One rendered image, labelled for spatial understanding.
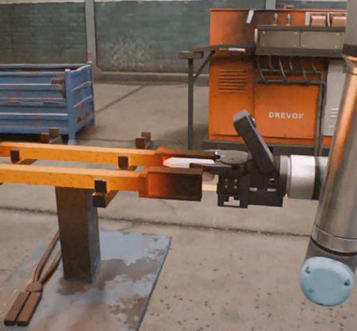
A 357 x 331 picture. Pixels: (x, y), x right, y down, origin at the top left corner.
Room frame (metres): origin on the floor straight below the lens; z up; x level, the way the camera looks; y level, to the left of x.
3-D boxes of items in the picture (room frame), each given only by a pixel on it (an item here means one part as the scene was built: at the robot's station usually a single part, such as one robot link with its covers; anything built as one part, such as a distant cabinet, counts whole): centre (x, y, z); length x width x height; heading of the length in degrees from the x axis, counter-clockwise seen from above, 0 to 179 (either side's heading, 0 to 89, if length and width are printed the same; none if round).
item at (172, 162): (0.71, -0.02, 0.92); 0.09 x 0.03 x 0.06; 82
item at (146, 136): (0.89, 0.18, 0.94); 0.23 x 0.06 x 0.02; 81
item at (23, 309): (0.91, 0.28, 0.69); 0.60 x 0.04 x 0.01; 179
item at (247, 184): (0.71, -0.12, 0.92); 0.12 x 0.08 x 0.09; 79
